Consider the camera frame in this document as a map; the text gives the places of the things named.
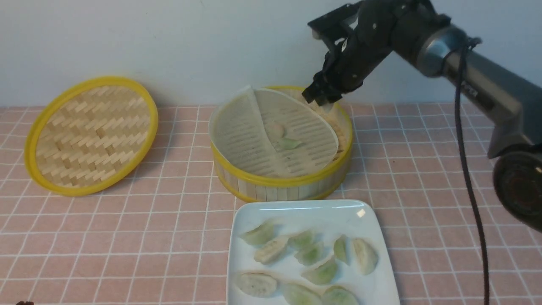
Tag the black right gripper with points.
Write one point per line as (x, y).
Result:
(345, 69)

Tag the pale dumpling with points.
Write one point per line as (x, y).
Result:
(276, 130)

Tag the green dumpling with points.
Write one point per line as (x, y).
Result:
(288, 143)

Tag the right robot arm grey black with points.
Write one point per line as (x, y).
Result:
(437, 48)

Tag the green dumpling plate top left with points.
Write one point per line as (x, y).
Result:
(259, 235)

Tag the green dumpling plate upper centre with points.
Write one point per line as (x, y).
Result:
(301, 240)

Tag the small green dumpling plate right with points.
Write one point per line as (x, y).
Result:
(339, 249)

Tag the white square plate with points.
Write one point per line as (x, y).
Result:
(328, 220)

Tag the pale dumpling plate middle left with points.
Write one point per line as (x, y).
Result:
(272, 251)

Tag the pale dumpling plate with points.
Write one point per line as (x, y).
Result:
(272, 251)
(256, 284)
(367, 256)

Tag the pale dumpling plate far right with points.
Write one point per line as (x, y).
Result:
(367, 256)

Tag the green dumpling plate lower centre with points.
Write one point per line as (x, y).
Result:
(322, 275)

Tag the pale dumpling plate bottom left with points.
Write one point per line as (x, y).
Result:
(256, 284)

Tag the green dumpling plate bottom centre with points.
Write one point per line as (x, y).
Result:
(296, 294)

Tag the green dumpling plate bottom right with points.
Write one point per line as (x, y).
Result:
(338, 295)

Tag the white silicone steamer liner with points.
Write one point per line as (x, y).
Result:
(238, 130)

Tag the yellow rimmed bamboo steamer basket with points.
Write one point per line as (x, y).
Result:
(253, 188)

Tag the yellow rimmed bamboo steamer lid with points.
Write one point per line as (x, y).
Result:
(91, 136)

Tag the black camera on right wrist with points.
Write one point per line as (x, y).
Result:
(335, 26)

